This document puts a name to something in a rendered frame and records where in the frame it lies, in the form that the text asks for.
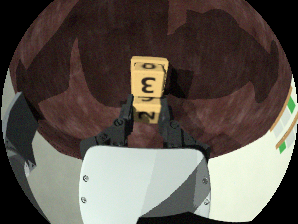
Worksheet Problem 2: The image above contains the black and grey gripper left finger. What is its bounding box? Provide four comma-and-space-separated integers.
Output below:
80, 94, 134, 162

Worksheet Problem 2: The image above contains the yellow number cube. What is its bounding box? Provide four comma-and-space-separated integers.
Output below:
133, 96, 161, 123
133, 63, 165, 97

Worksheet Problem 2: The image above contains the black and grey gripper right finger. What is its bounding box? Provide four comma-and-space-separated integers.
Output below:
158, 96, 211, 165

